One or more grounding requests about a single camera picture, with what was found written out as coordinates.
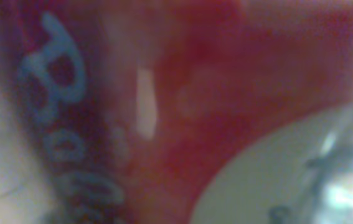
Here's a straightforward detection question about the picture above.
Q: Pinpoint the colourful tissue multipack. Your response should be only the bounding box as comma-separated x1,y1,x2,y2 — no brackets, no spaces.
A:
0,1,353,223

